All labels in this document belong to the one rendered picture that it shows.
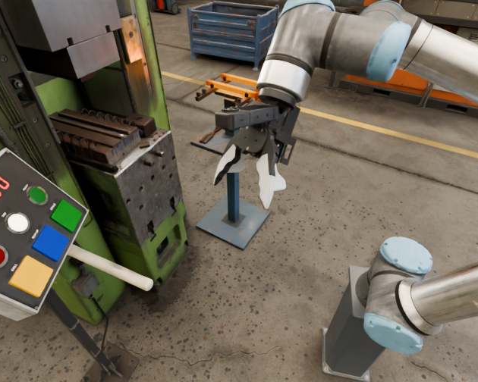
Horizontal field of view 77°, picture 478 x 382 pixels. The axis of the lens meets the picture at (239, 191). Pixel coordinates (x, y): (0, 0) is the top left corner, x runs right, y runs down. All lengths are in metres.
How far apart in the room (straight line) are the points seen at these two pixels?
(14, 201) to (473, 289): 1.11
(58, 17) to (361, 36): 0.84
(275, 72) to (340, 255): 1.72
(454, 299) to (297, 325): 1.07
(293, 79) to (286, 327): 1.47
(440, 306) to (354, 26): 0.67
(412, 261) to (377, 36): 0.72
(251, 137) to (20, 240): 0.63
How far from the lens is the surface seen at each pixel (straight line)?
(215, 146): 1.63
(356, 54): 0.56
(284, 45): 0.57
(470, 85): 0.72
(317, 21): 0.58
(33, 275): 0.90
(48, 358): 1.99
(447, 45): 0.71
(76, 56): 1.14
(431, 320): 0.96
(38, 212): 0.96
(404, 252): 1.10
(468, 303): 0.89
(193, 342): 1.78
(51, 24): 1.09
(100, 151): 1.29
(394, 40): 0.56
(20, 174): 0.99
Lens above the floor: 1.64
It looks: 42 degrees down
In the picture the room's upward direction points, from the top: straight up
